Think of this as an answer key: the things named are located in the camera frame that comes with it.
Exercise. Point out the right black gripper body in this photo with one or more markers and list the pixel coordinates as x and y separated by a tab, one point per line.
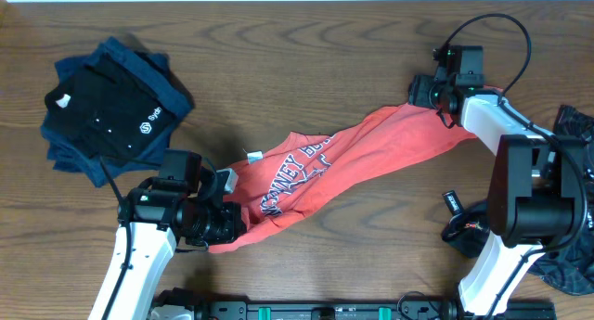
426	94

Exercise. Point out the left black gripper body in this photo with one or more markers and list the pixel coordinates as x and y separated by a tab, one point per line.
209	222

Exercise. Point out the red soccer t-shirt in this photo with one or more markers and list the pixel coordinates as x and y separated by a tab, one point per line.
294	180

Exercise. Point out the black patterned jersey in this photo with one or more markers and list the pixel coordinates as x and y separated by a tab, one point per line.
570	270

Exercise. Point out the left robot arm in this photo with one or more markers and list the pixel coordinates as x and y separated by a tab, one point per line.
184	202

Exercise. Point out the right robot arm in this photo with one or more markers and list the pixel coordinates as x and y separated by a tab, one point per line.
537	199

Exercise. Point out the black folded polo shirt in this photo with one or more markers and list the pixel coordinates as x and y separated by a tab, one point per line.
104	109

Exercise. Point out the navy folded shirt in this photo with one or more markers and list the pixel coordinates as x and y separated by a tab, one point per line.
151	68

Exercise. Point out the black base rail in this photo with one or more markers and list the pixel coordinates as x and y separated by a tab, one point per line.
334	311

